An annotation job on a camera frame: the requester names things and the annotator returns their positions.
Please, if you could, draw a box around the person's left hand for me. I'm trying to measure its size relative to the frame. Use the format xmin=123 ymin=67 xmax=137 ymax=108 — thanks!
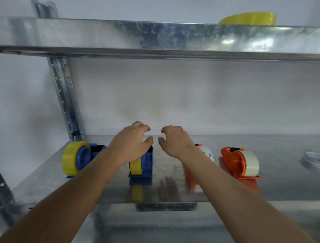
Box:
xmin=106 ymin=121 xmax=154 ymax=165

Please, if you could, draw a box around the person's right hand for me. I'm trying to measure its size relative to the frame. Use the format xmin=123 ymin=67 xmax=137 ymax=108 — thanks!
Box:
xmin=157 ymin=125 xmax=198 ymax=162

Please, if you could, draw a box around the yellow tape roll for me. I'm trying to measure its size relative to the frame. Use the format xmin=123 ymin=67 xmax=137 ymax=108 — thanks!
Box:
xmin=129 ymin=156 xmax=143 ymax=176
xmin=62 ymin=141 xmax=91 ymax=177
xmin=218 ymin=11 xmax=277 ymax=26

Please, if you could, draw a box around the blue tape dispenser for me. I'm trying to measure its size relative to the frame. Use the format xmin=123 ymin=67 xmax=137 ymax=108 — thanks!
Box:
xmin=129 ymin=146 xmax=154 ymax=179
xmin=66 ymin=143 xmax=108 ymax=179

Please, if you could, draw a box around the white tape core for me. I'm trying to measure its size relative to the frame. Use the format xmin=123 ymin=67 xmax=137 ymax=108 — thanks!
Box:
xmin=301 ymin=151 xmax=320 ymax=172
xmin=199 ymin=146 xmax=215 ymax=162

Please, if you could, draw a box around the person's left forearm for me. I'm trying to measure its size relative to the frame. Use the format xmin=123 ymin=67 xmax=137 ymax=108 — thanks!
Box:
xmin=0 ymin=148 xmax=125 ymax=243

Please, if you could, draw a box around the person's right forearm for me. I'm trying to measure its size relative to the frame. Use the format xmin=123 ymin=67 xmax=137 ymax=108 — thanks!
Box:
xmin=179 ymin=148 xmax=315 ymax=243

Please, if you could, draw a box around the galvanized metal shelving rack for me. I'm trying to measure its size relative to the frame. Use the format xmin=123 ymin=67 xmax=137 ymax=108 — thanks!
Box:
xmin=0 ymin=0 xmax=320 ymax=243

